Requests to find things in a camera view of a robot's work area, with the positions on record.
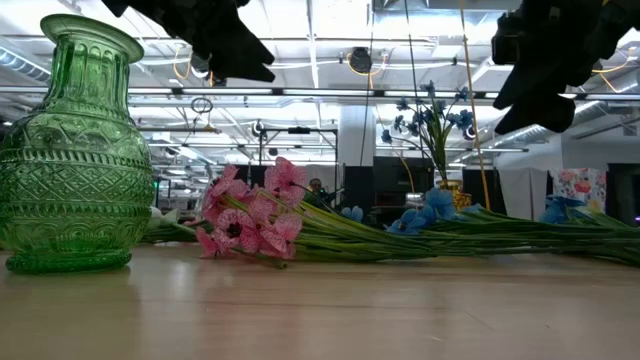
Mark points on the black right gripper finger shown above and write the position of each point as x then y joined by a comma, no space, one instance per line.
540,85
545,115

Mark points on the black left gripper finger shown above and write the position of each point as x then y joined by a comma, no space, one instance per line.
240,72
240,45

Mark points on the blue artificial flower bunch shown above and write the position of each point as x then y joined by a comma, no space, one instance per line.
560,210
440,150
425,210

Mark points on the pink artificial flower bunch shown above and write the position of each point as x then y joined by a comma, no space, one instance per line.
235,225

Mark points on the white artificial tulip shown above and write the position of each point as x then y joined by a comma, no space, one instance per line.
160,217

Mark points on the amber glass vase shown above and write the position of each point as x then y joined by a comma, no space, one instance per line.
462,200

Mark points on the green patterned glass vase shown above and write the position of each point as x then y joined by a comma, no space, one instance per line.
75,175

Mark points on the floral patterned cloth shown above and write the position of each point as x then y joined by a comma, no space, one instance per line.
580,185

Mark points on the person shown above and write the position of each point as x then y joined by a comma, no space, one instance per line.
315,186

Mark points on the black background frame stand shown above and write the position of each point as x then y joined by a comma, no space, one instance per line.
300,130

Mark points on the black overhead camera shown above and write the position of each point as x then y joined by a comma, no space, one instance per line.
360,60

